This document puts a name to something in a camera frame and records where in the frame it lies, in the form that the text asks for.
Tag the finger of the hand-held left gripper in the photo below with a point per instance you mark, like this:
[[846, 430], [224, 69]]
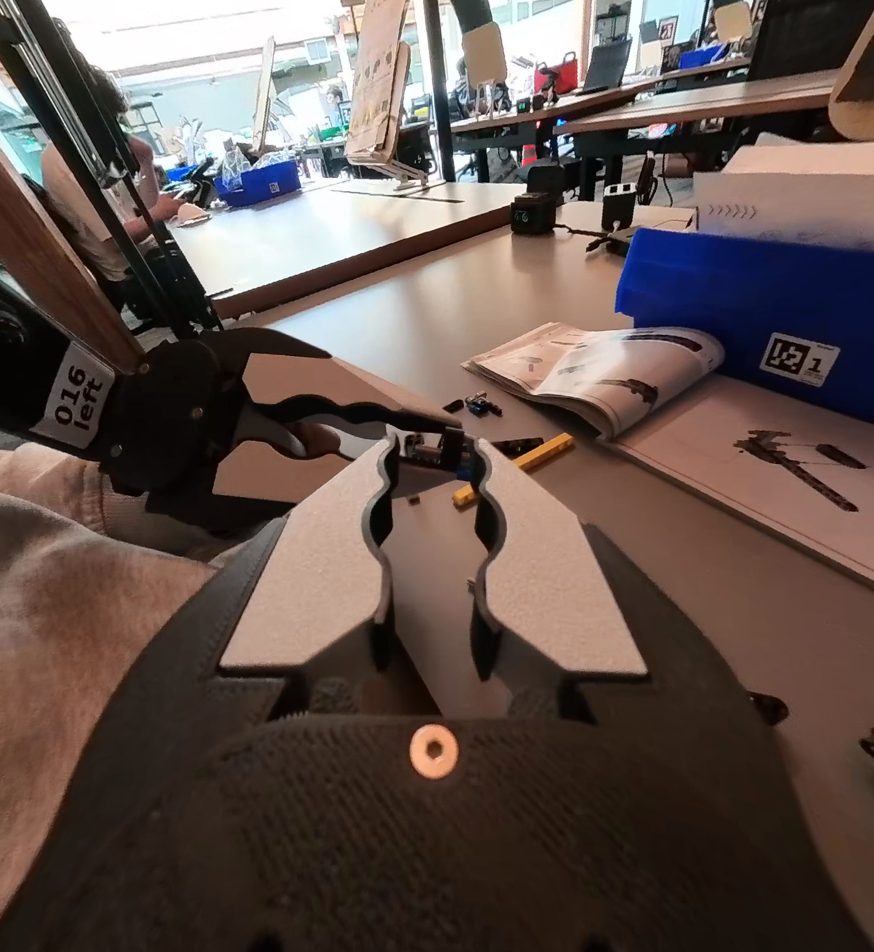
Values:
[[310, 379], [273, 476]]

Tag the black laptop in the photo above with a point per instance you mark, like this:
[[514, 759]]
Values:
[[606, 67]]

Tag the blue plastic bin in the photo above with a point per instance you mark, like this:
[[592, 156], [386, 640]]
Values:
[[258, 186], [704, 297]]

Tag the white black charger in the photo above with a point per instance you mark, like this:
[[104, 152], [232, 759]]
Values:
[[620, 201]]

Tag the black box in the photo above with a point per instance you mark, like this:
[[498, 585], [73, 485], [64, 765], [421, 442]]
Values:
[[547, 181]]

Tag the red bag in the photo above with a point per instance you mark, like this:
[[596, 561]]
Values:
[[557, 74]]

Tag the white printed sheet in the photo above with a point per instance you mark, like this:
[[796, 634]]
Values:
[[704, 476]]

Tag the black pole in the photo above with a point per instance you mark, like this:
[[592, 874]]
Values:
[[438, 89]]

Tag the small black cube camera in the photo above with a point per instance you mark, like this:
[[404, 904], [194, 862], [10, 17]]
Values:
[[533, 219]]

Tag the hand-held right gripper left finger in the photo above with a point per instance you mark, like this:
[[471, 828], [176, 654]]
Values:
[[310, 580]]

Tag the person's left hand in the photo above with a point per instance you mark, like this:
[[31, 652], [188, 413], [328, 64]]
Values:
[[318, 439]]

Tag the long yellow lego beam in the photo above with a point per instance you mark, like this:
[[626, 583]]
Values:
[[548, 450]]

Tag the black tripod stand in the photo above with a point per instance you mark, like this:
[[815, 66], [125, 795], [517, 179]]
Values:
[[102, 171]]

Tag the wooden board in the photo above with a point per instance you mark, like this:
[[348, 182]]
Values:
[[28, 223]]

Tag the beige headrest pad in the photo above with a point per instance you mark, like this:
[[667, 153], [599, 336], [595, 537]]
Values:
[[485, 50]]

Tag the plywood board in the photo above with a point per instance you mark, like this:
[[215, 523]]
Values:
[[868, 82]]

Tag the cardboard sheet on stand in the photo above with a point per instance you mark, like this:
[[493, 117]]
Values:
[[377, 97]]

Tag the small lego assembly blue pin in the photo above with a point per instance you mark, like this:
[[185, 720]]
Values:
[[448, 446]]

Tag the lego instruction booklet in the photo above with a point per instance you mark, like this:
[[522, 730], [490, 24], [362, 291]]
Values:
[[600, 379]]

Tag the clear plastic bags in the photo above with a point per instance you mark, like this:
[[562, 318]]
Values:
[[237, 163]]

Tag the pale beige object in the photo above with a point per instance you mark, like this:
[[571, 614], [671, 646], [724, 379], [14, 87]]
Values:
[[193, 214]]

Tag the white cardboard box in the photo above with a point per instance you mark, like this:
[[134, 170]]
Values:
[[816, 193]]

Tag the person's light grey sweatshirt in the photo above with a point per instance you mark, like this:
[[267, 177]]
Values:
[[50, 706]]

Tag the small blue black lego assembly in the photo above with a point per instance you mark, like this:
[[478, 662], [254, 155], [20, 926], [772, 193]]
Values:
[[474, 407]]

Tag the person's left forearm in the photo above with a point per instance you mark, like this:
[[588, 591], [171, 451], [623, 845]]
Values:
[[35, 491]]

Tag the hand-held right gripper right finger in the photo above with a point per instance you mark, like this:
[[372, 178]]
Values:
[[556, 587]]

